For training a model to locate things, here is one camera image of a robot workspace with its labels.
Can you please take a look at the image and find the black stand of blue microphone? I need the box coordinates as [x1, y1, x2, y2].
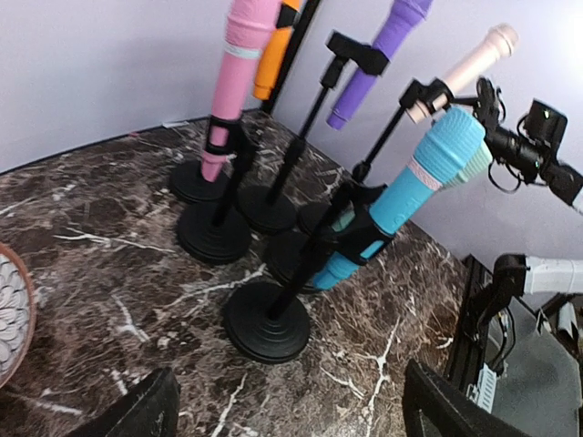
[222, 184, 394, 364]

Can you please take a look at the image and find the orange microphone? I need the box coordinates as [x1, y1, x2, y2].
[252, 0, 302, 101]

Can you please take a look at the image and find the floral patterned saucer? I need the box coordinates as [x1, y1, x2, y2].
[1, 244, 36, 387]

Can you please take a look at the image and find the black stand of orange microphone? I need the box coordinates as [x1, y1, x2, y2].
[169, 160, 230, 204]

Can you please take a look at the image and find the black front rail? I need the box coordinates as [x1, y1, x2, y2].
[444, 255, 492, 395]

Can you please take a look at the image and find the black stand of beige microphone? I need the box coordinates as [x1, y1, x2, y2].
[297, 78, 454, 235]

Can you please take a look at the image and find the pink microphone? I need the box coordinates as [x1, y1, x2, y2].
[198, 0, 283, 184]

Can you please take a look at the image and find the green microphone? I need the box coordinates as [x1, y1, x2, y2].
[332, 142, 493, 231]

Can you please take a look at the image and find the black stand of pink microphone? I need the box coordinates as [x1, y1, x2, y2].
[176, 116, 257, 265]

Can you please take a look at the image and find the purple microphone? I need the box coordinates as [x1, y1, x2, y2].
[327, 0, 433, 130]

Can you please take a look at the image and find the beige microphone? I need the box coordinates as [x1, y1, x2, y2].
[407, 24, 519, 124]

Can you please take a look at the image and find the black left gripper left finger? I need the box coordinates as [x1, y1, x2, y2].
[67, 367, 180, 437]

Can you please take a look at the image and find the black stand of green microphone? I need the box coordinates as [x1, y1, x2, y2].
[264, 230, 328, 285]

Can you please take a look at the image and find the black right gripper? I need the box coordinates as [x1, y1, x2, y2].
[475, 76, 506, 135]

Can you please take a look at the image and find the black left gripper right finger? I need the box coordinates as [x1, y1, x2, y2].
[403, 360, 524, 436]

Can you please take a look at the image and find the blue microphone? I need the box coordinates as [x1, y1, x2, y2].
[312, 108, 494, 292]

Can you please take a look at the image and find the black stand of purple microphone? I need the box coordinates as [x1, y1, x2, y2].
[238, 31, 369, 236]

